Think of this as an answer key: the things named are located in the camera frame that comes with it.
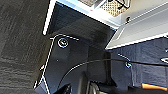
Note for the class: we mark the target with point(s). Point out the round silver base bolt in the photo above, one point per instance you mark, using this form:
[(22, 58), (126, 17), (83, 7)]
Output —
[(128, 64), (62, 42)]

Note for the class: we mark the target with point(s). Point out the brown storage basket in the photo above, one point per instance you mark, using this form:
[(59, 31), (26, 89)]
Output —
[(111, 8)]

